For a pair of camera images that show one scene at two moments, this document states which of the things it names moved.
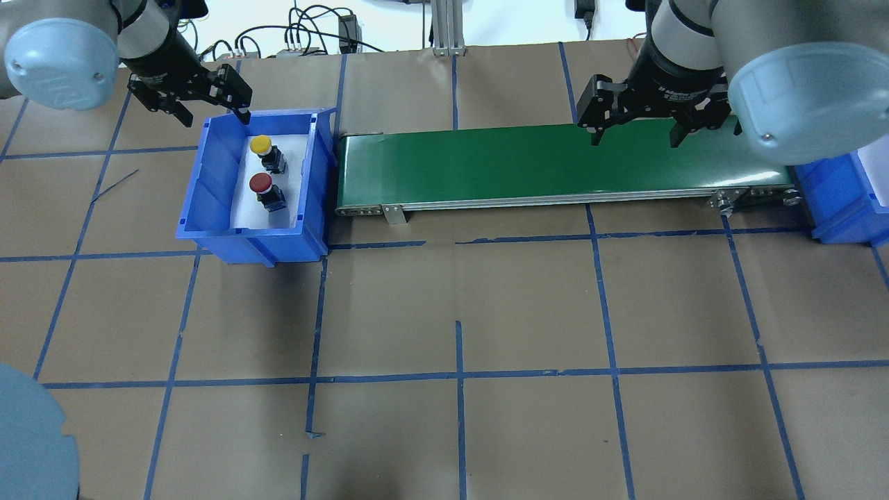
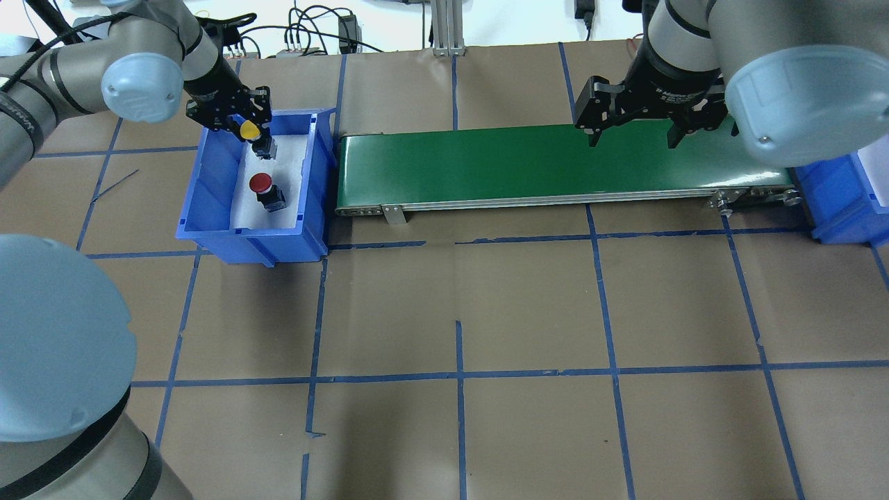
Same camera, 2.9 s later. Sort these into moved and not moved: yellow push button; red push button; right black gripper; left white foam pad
Moved: yellow push button
Not moved: left white foam pad; right black gripper; red push button
